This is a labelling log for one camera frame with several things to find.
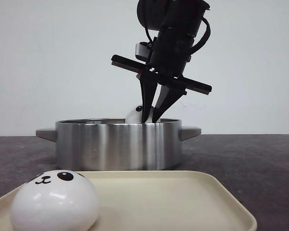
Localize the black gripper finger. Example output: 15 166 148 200
152 85 184 122
140 80 157 123

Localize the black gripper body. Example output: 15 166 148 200
111 27 212 95

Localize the panda bun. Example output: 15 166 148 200
125 105 155 124
10 170 99 231

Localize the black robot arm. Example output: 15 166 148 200
111 0 212 123

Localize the stainless steel steamer pot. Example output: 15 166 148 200
36 118 201 171

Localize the cream rectangular plastic tray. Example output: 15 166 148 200
0 171 257 231

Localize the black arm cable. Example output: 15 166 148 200
190 18 211 55

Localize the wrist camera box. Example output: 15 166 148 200
135 42 154 63

